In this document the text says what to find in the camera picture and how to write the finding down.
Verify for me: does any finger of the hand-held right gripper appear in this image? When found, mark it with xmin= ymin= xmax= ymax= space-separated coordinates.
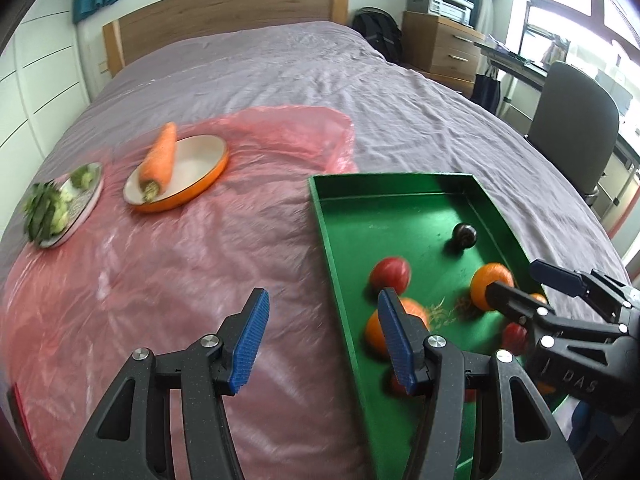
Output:
xmin=530 ymin=259 xmax=640 ymax=326
xmin=485 ymin=281 xmax=558 ymax=341

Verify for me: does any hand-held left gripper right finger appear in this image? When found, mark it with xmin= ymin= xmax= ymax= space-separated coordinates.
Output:
xmin=377 ymin=287 xmax=583 ymax=480

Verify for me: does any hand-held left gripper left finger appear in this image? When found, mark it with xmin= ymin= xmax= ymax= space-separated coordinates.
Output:
xmin=60 ymin=287 xmax=271 ymax=480

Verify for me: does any red apple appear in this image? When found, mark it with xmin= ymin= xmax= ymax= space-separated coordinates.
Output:
xmin=501 ymin=322 xmax=530 ymax=352
xmin=369 ymin=257 xmax=412 ymax=293

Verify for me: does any dark purple plum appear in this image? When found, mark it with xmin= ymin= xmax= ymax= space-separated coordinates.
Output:
xmin=451 ymin=223 xmax=478 ymax=250

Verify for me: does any green tray box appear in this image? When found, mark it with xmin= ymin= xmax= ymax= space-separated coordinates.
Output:
xmin=307 ymin=172 xmax=576 ymax=480

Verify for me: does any person's right hand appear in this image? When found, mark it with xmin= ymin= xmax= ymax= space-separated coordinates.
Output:
xmin=570 ymin=402 xmax=618 ymax=461

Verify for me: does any pink plastic sheet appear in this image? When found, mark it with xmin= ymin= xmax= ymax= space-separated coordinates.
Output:
xmin=0 ymin=105 xmax=371 ymax=480

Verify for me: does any grey office chair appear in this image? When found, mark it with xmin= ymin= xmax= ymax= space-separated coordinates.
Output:
xmin=524 ymin=61 xmax=623 ymax=206

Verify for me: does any orange rimmed plate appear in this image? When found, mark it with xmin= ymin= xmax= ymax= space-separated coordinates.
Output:
xmin=123 ymin=134 xmax=230 ymax=213

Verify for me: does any dark hanging bag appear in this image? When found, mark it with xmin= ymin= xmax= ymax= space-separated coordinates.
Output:
xmin=472 ymin=65 xmax=502 ymax=111

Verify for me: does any carrot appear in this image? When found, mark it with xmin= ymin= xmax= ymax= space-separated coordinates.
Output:
xmin=138 ymin=121 xmax=178 ymax=204

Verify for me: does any desk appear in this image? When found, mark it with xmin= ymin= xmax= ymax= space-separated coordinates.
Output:
xmin=472 ymin=37 xmax=551 ymax=91

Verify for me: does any silver patterned plate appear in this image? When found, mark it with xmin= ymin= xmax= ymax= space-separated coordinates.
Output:
xmin=37 ymin=161 xmax=105 ymax=249

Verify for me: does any small light green vegetable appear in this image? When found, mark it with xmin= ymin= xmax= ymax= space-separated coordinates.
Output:
xmin=70 ymin=164 xmax=99 ymax=190

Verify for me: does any phone in red case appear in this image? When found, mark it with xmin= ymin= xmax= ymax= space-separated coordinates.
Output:
xmin=6 ymin=382 xmax=51 ymax=480

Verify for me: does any bok choy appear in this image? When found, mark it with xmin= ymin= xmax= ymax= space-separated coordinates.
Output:
xmin=22 ymin=183 xmax=71 ymax=241

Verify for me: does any wooden drawer cabinet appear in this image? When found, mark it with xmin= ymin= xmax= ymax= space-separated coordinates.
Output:
xmin=401 ymin=10 xmax=488 ymax=98

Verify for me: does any window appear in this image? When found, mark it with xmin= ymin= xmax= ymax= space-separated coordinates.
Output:
xmin=520 ymin=0 xmax=640 ymax=136

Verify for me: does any white printer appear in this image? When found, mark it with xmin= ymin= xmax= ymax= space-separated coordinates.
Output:
xmin=405 ymin=0 xmax=475 ymax=26

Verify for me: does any black backpack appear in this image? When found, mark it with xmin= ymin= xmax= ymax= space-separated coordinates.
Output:
xmin=351 ymin=7 xmax=403 ymax=63

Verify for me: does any wooden bed headboard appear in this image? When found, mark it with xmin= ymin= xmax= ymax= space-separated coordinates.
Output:
xmin=102 ymin=0 xmax=350 ymax=78

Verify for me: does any white wardrobe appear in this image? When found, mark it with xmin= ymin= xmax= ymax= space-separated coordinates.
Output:
xmin=0 ymin=0 xmax=93 ymax=171

